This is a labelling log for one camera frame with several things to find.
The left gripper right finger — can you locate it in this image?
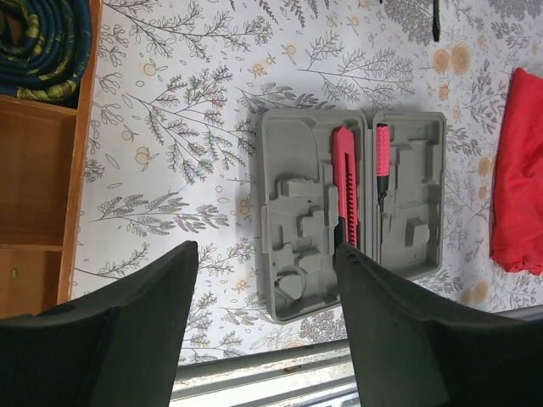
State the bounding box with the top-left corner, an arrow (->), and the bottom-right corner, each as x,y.
334,244 -> 542,406

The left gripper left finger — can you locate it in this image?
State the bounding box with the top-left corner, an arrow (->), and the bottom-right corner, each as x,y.
1,241 -> 199,406

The pink black utility knife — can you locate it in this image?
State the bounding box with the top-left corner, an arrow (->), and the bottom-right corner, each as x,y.
332,126 -> 359,248

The grey plastic tool case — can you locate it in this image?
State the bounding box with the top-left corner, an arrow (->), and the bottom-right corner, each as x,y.
256,109 -> 446,324

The pink black long screwdriver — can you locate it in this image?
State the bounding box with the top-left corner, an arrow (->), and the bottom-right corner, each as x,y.
376,124 -> 390,261

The red cloth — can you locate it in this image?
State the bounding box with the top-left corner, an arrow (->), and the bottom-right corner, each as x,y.
490,68 -> 542,276

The orange wooden divided tray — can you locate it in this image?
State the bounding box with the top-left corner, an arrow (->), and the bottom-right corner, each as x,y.
1,1 -> 103,318

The rolled dark sock middle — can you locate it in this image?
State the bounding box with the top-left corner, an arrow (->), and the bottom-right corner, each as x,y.
1,1 -> 93,104

